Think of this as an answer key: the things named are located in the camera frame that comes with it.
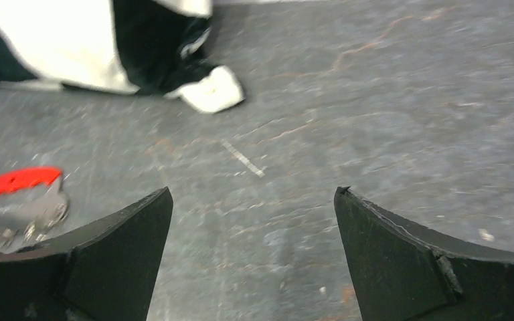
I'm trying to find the black white checkered pillow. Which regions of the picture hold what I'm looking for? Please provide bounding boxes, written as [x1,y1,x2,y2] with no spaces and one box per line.
[0,1,246,114]

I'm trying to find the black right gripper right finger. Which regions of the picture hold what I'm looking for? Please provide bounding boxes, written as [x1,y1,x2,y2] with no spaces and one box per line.
[334,187,514,320]

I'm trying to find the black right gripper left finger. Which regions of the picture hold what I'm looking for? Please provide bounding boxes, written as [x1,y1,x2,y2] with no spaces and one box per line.
[0,188,173,320]

